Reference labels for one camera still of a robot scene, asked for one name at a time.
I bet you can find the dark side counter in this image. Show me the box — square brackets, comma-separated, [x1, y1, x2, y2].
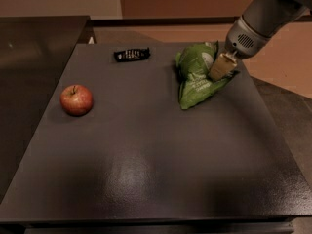
[0, 16, 95, 202]

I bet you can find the red apple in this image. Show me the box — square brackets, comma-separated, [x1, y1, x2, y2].
[59, 85, 94, 116]

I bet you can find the green rice chip bag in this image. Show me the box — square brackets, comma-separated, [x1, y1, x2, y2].
[175, 42, 238, 110]

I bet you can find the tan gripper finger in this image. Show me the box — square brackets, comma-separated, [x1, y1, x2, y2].
[209, 52, 237, 81]

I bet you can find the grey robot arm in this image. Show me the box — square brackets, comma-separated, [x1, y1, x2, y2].
[209, 0, 312, 81]

